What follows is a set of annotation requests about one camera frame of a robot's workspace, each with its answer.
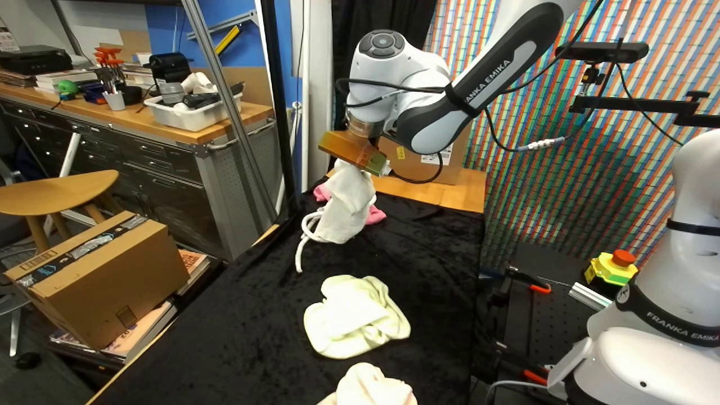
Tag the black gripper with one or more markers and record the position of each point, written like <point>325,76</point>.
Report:
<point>381,159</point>

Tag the white cloth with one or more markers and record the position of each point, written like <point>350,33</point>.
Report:
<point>345,204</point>

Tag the pale yellow cloth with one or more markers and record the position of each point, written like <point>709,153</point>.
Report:
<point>351,322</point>

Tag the peach cloth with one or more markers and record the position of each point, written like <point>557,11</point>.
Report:
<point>375,385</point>

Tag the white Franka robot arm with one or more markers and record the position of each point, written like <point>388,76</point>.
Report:
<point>676,300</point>

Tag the barcode labelled cardboard box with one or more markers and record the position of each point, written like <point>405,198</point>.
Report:
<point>450,159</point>

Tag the black vertical pole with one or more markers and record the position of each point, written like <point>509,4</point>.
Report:
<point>279,113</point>

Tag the wooden top workbench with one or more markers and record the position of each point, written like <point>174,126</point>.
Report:
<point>226,172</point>

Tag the silver metal pole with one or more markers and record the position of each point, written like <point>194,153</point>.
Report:
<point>226,96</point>

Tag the yellow bar tool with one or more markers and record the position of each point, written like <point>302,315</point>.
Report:
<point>227,43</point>

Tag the white plastic tray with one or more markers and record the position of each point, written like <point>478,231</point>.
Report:
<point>187,114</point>

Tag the black boxy device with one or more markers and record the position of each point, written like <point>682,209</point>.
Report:
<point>170,67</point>

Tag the black perforated breadboard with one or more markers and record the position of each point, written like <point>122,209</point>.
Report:
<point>547,328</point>

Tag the silver metal tube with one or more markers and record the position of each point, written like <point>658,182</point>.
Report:
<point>588,295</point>

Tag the yellow red emergency stop button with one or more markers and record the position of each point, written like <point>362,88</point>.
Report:
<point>610,270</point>

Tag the orange plastic object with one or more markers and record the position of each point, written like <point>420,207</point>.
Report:
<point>109,57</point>

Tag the cardboard box with black strip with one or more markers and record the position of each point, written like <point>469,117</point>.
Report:
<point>98,284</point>

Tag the white metal leg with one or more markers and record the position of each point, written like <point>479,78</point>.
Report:
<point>68,153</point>

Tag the green plastic object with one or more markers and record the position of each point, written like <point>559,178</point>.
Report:
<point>65,88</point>

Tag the wooden stool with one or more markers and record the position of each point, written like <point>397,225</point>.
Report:
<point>53,194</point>

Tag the black flat case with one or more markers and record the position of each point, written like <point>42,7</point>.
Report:
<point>35,60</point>

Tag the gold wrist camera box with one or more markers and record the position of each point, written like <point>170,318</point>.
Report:
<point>351,149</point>

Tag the black stereo camera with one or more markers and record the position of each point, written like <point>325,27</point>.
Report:
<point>600,52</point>

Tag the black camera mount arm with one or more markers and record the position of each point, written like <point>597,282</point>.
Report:
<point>637,104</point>

